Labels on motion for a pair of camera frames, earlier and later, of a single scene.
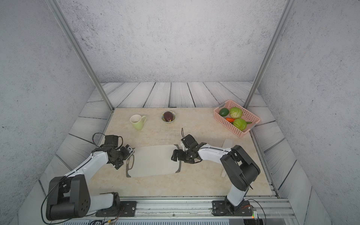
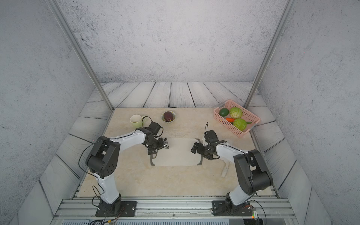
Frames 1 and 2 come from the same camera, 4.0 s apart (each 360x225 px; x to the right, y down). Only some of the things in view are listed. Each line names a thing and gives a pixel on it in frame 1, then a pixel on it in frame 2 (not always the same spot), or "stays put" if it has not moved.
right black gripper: x=179 y=157 to x=199 y=150
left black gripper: x=118 y=163 to x=161 y=139
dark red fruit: x=168 y=116 stays put
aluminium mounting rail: x=199 y=208 stays put
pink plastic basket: x=235 y=118 stays put
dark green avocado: x=223 y=112 stays put
